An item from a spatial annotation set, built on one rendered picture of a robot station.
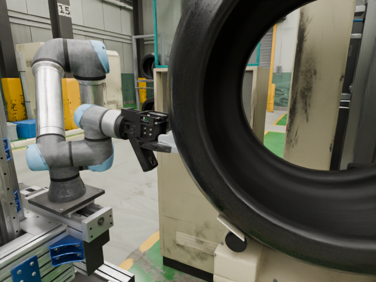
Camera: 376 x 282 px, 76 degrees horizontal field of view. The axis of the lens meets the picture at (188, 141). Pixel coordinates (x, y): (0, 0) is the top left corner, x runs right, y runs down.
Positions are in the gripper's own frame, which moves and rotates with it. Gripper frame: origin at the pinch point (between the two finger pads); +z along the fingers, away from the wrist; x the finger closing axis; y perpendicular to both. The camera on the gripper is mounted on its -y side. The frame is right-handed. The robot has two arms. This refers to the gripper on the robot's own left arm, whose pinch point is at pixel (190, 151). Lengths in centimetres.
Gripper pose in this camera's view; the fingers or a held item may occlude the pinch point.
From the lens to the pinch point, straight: 58.0
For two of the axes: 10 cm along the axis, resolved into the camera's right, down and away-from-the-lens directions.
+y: 1.1, -9.5, -3.0
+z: 9.0, 2.3, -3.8
